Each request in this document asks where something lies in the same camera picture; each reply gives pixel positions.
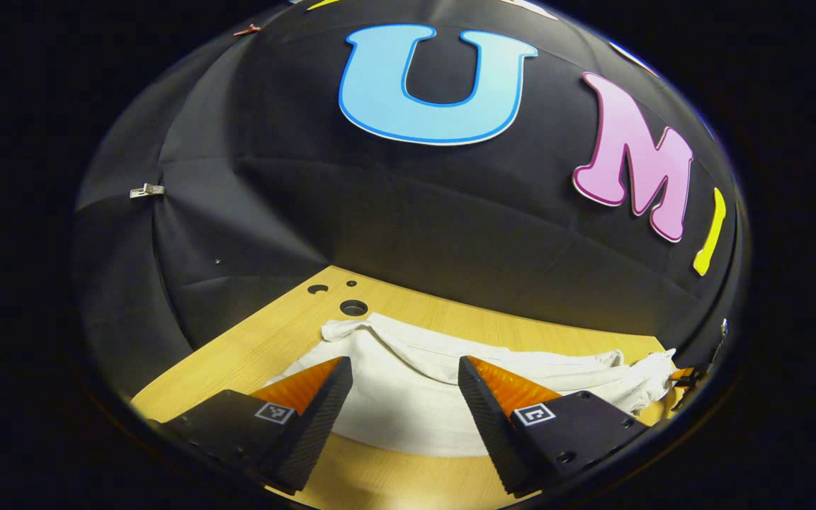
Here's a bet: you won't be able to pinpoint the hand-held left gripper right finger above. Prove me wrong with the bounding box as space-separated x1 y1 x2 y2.
458 356 650 497

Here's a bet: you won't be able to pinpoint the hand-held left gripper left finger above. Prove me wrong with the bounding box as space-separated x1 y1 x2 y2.
159 356 354 495

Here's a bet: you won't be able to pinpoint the white jeans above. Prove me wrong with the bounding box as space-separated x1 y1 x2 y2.
266 313 677 458

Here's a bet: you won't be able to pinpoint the black backdrop cloth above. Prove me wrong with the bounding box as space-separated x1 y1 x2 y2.
74 0 749 404

